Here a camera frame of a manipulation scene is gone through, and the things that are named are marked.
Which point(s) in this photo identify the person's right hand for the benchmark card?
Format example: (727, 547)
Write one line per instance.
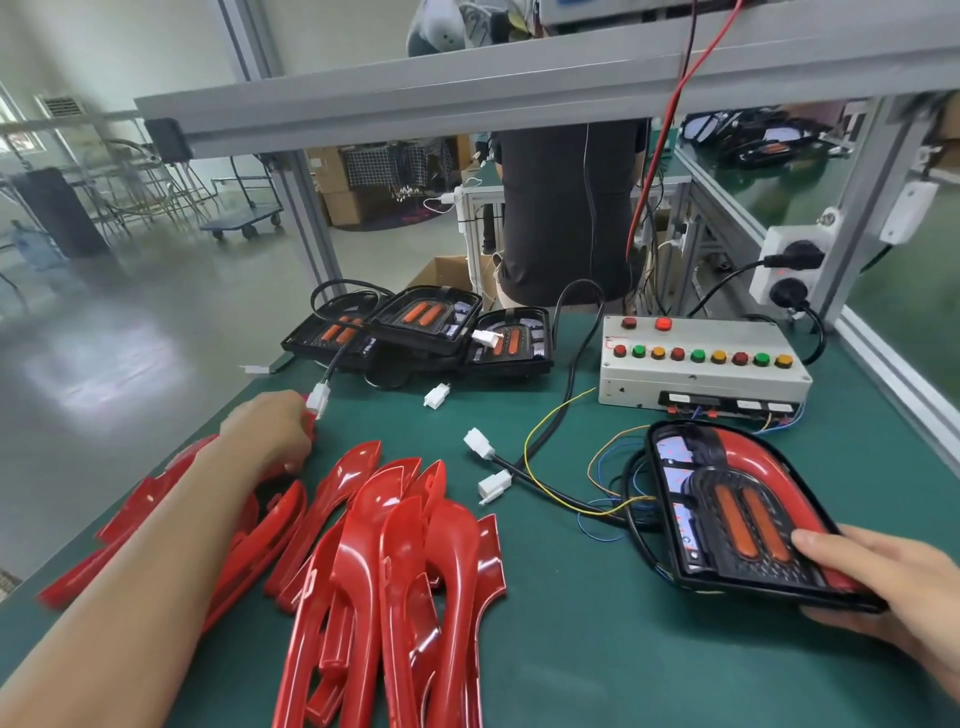
(900, 593)

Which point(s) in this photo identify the person's left hand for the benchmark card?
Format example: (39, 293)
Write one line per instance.
(270, 432)

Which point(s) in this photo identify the pile of black lamp housings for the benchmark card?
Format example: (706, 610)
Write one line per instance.
(428, 318)

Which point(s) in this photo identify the person's left forearm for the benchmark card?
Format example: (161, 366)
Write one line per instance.
(120, 600)

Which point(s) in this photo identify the pile of red lens covers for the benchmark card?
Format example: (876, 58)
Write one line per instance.
(375, 600)

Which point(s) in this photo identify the flat platform trolley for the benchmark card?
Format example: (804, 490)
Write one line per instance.
(240, 222)

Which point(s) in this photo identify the low open cardboard carton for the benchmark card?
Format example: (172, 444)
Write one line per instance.
(450, 276)

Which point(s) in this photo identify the large cardboard box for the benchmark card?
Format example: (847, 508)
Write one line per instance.
(338, 192)

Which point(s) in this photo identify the group of metal chairs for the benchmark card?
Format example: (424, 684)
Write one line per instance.
(135, 188)

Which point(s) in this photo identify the beige test button box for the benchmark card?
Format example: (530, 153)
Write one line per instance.
(705, 387)

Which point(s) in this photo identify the black mesh basket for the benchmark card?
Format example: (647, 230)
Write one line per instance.
(383, 162)

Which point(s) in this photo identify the white metal stand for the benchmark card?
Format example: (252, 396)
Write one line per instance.
(477, 225)

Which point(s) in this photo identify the water bottle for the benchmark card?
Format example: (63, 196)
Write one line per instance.
(30, 248)

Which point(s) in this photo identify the black bin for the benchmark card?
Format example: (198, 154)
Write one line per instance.
(57, 210)

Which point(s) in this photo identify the white power strip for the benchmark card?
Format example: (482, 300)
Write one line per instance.
(768, 240)

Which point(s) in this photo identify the white air conditioner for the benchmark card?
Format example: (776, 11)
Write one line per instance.
(60, 105)

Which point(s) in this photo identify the window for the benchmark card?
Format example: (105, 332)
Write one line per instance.
(12, 128)

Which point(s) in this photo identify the white cloth bundle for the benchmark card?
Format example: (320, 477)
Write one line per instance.
(450, 23)

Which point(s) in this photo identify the grey bench power supply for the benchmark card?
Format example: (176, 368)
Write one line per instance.
(600, 8)

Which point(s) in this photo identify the white switch box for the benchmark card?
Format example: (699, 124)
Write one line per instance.
(909, 213)

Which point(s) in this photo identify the aluminium workstation frame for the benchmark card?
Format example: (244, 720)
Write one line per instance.
(525, 83)

